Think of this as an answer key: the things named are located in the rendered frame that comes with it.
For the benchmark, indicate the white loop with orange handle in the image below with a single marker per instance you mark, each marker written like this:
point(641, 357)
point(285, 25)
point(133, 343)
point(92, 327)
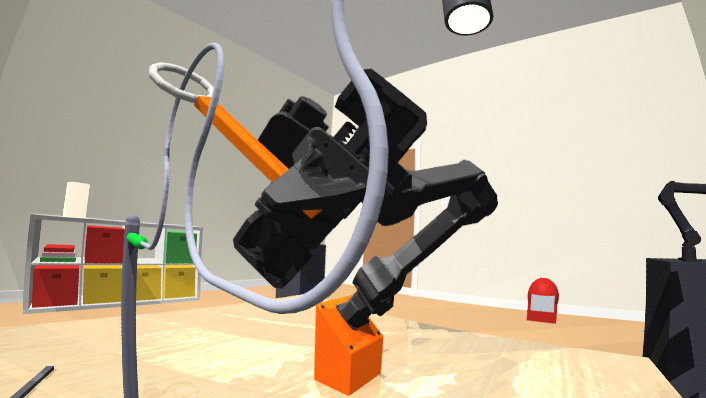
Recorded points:
point(250, 147)

